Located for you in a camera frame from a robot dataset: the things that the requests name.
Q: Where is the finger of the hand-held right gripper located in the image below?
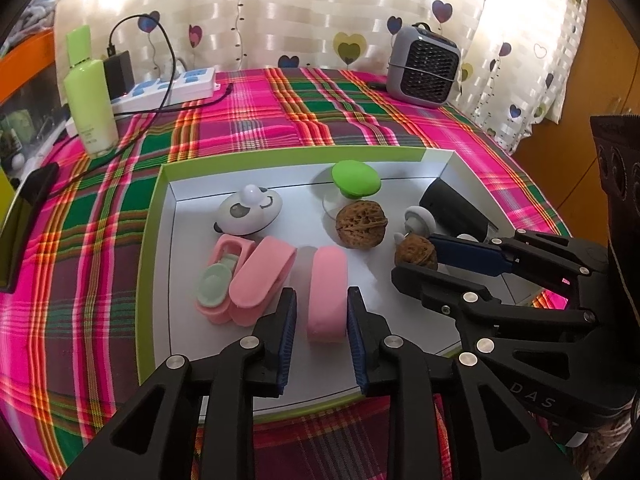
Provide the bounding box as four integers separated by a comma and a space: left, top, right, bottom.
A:
429, 230, 608, 281
391, 264, 598, 356

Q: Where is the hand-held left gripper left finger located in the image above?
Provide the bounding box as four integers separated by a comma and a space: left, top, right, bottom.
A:
62, 287, 298, 480

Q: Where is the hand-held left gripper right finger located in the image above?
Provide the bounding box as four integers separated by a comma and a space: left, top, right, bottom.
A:
346, 286, 583, 480

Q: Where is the brown walnut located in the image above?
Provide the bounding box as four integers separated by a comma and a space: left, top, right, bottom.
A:
394, 236, 439, 273
334, 201, 390, 248

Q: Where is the black device with clear end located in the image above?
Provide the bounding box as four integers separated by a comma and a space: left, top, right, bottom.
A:
418, 177, 499, 236

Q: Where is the small white knob with pin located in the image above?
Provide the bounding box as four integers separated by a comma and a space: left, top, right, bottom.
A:
392, 206, 437, 247

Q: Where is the pink clip with mint pad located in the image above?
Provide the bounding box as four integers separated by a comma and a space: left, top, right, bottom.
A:
194, 236, 258, 324

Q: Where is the grey panda-shaped holder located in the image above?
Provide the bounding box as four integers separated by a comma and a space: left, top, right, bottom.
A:
212, 185, 283, 236

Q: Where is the green-topped white knob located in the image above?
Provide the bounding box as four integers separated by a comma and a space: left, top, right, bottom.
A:
322, 160, 383, 216

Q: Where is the green and white cardboard box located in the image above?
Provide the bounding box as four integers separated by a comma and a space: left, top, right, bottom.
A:
137, 147, 551, 418

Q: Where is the person's right forearm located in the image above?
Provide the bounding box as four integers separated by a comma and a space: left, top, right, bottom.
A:
570, 405, 640, 480

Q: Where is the small grey heater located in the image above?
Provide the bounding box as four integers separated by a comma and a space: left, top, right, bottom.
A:
387, 24, 462, 107

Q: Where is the white and blue power strip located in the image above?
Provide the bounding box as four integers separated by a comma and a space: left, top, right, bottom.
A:
107, 66, 221, 113

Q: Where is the black phone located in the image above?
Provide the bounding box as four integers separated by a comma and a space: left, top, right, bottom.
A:
0, 162, 60, 294

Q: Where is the heart-print curtain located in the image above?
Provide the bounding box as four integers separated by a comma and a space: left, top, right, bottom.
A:
52, 0, 591, 156

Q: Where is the light green bottle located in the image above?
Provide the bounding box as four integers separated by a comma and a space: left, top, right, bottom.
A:
63, 25, 120, 157

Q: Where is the black charger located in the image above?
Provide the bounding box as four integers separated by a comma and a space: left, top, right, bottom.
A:
102, 50, 136, 101

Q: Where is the yellow-green box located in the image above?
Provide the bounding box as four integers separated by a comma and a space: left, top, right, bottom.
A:
0, 167, 12, 231

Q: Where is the clear storage bin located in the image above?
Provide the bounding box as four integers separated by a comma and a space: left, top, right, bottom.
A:
0, 72, 71, 171

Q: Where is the black cable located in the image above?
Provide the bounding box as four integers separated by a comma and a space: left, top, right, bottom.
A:
60, 12, 236, 181

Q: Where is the bundle of white cables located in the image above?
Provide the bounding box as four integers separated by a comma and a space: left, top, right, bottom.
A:
15, 0, 57, 41

